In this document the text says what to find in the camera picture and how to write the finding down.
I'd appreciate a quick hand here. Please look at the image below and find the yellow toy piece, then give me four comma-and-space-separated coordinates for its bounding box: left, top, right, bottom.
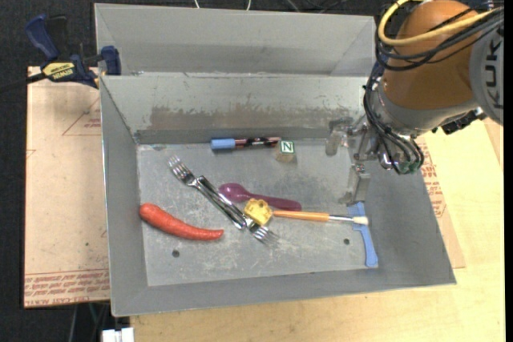
244, 198, 274, 226

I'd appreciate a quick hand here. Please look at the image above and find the wooden letter block, green N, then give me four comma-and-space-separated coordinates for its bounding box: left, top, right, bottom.
274, 139, 299, 164

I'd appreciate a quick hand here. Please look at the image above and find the orange-handled brush, white tip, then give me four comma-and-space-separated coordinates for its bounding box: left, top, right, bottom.
272, 209, 370, 229

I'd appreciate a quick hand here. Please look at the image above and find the grey metal bin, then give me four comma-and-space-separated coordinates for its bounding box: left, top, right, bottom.
94, 2, 458, 318

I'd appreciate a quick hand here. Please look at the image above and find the purple plastic spoon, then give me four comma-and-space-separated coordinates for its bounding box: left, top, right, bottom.
218, 183, 303, 212

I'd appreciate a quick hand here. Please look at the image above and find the silver metal fork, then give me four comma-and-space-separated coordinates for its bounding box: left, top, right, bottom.
199, 175, 281, 246
167, 155, 248, 231

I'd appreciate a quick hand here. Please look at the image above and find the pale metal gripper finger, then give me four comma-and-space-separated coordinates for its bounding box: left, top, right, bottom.
325, 119, 349, 156
338, 163, 372, 207

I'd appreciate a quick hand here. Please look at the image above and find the brown cardboard board, red print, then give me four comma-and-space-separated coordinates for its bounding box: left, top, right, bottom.
23, 66, 468, 309

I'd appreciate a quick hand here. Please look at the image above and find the orange toy carrot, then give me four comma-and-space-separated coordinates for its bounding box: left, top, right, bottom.
138, 203, 225, 242

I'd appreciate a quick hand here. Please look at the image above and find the blue plastic comb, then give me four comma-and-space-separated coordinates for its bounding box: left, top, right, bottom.
345, 200, 379, 269

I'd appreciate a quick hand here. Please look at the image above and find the blue-capped patterned pen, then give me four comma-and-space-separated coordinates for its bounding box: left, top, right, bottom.
210, 135, 282, 151

